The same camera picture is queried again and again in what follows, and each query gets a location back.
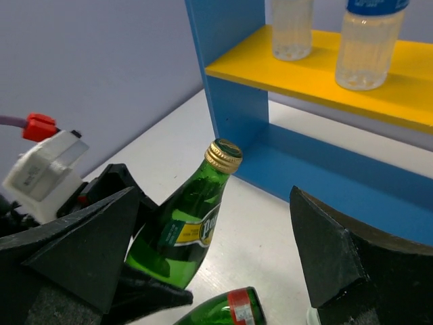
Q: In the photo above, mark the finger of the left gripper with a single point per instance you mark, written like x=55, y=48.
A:
x=139, y=295

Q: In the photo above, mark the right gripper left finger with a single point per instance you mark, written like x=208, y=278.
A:
x=66, y=271

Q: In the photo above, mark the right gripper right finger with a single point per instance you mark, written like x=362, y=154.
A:
x=356, y=273

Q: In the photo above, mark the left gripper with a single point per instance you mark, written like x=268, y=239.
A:
x=115, y=177

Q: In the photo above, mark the green glass bottle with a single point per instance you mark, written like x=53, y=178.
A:
x=174, y=241
x=237, y=307

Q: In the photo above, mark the green glass bottle front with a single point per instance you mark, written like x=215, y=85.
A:
x=237, y=307

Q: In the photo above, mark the Pocari Sweat bottle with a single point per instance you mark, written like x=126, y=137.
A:
x=370, y=29
x=291, y=29

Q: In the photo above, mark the blue and yellow shelf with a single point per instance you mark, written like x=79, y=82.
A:
x=367, y=155

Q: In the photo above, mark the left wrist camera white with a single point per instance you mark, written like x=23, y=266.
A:
x=43, y=178

